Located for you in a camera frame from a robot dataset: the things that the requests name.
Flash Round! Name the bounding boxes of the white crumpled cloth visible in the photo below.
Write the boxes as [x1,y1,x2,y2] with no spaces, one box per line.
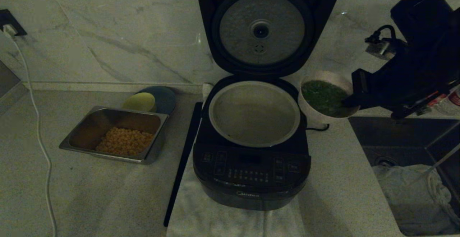
[372,164,460,234]

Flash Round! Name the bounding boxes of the yellow corn kernels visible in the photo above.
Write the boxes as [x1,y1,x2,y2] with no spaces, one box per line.
[95,127,154,156]

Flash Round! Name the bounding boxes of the black electric rice cooker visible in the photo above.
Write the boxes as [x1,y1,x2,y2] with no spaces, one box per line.
[196,0,341,78]

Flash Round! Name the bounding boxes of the stainless steel sink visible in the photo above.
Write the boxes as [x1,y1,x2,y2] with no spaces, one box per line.
[347,116,460,236]

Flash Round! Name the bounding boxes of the clear bottle with red band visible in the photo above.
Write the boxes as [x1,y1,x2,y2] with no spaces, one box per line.
[440,88,460,116]

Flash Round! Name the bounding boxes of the chopped green vegetables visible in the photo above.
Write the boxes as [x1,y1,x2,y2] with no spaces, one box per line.
[301,80,354,117]

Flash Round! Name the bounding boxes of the stainless steel tray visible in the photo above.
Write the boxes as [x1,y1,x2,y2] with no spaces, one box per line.
[59,106,169,165]

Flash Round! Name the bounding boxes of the grey inner pot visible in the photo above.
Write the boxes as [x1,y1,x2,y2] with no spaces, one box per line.
[208,80,301,148]

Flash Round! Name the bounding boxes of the white plug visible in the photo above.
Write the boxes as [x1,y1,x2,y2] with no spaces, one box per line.
[3,24,18,39]

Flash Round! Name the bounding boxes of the pink bowl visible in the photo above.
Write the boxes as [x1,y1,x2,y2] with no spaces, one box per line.
[298,70,360,124]

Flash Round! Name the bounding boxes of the black wall socket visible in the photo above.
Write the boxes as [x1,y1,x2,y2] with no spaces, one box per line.
[0,10,28,37]

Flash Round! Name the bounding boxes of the blue-grey plate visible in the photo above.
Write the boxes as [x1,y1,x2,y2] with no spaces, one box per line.
[136,86,177,115]

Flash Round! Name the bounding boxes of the white towel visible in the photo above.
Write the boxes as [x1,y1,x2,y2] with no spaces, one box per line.
[166,83,306,237]

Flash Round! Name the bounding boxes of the long black strip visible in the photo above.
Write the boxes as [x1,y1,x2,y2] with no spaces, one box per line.
[164,102,203,227]

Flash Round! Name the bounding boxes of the metal sink drain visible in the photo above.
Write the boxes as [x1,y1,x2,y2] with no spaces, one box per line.
[374,156,396,167]

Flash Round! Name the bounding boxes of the small yellow-green bowl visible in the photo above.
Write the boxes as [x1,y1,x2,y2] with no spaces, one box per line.
[122,93,157,113]

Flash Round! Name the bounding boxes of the white power cable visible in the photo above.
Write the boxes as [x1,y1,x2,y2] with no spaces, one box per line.
[13,38,58,237]

